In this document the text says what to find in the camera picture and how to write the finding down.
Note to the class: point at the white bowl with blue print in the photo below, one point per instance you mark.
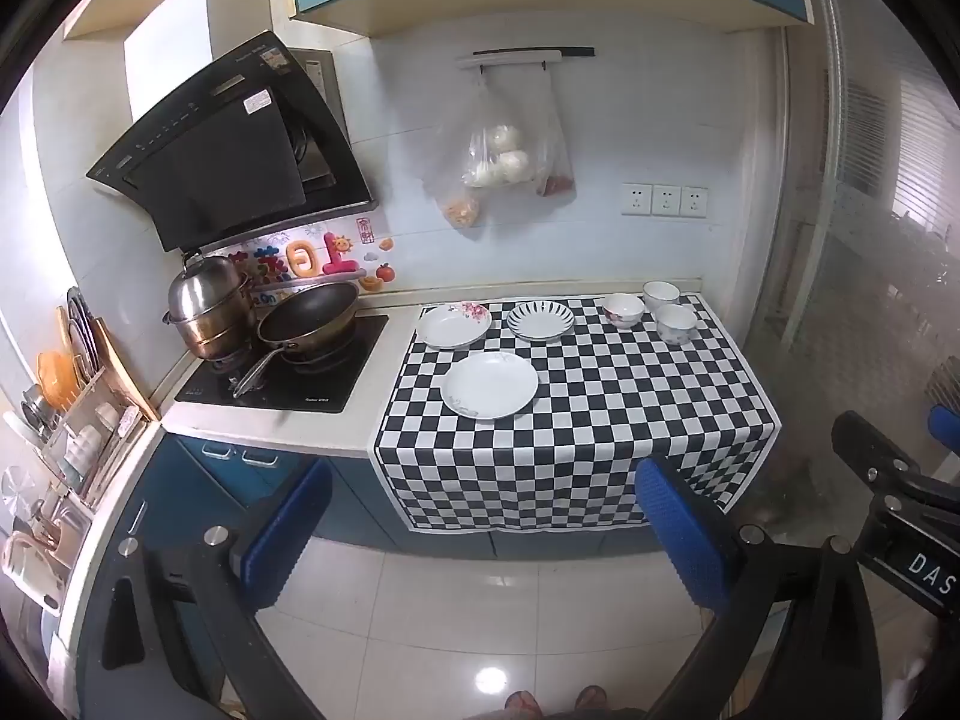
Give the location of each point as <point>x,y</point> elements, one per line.
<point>676,324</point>

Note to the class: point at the plastic bag of white buns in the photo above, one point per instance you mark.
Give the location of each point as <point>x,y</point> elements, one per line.
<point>499,154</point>

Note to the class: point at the black range hood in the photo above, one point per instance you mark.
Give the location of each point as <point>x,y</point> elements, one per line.
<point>225,157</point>

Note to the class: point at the wooden cutting board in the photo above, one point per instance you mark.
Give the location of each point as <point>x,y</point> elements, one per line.
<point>127,375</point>

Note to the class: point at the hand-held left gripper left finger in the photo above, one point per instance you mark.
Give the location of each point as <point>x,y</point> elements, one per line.
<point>289,532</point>

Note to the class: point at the white plate with pink flowers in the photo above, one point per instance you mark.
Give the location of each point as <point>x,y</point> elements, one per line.
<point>454,326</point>

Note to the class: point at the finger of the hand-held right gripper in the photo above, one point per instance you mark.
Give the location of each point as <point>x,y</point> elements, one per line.
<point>946,429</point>
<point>870,450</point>

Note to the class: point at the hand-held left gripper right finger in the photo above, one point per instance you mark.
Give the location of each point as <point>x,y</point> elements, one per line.
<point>682,540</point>

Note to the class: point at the colourful wall stickers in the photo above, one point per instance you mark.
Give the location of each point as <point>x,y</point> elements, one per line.
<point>330,251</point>

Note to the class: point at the person's left foot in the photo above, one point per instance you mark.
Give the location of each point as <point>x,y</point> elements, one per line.
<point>522,703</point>

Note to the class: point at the plain white bowl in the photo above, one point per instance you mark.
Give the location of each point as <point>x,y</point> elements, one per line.
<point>661,294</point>

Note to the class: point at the person's right foot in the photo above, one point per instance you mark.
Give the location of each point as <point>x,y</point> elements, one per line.
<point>592,696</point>

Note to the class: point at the white bowl with red flowers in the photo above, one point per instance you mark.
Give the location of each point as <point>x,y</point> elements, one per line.
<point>624,310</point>

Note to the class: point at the steel steamer pot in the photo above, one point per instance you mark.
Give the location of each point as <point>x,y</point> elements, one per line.
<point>206,300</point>

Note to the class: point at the large plain white plate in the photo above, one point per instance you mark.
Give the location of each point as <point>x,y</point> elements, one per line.
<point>489,385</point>

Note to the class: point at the plastic bag of red food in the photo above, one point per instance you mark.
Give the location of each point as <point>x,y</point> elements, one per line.
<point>556,181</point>

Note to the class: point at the black gas stove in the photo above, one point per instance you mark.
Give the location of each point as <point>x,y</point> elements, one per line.
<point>315,382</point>

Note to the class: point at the person's foot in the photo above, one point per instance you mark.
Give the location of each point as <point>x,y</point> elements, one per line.
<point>592,696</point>
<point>522,703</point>

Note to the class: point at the black frying pan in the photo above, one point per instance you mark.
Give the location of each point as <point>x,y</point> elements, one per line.
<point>307,315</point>

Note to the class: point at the black and white checkered cloth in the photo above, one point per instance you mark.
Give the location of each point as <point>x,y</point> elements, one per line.
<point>600,405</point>

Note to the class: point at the orange plastic basket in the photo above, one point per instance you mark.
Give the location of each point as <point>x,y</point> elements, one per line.
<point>58,373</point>

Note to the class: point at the dish rack with dishes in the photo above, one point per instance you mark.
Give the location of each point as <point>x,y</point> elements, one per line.
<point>67,457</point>

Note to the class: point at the white wall socket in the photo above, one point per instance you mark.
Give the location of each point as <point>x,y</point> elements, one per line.
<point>636,199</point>
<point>694,202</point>
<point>666,200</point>

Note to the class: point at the white wall hook rail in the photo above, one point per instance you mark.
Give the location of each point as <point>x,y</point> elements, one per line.
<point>517,58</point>

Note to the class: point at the plastic bag of orange food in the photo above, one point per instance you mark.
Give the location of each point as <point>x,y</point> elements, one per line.
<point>459,208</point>

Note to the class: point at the frosted glass sliding door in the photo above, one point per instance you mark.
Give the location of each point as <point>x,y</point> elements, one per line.
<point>847,240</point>

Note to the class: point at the white plate with dark stripes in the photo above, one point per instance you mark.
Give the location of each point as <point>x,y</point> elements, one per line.
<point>540,319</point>

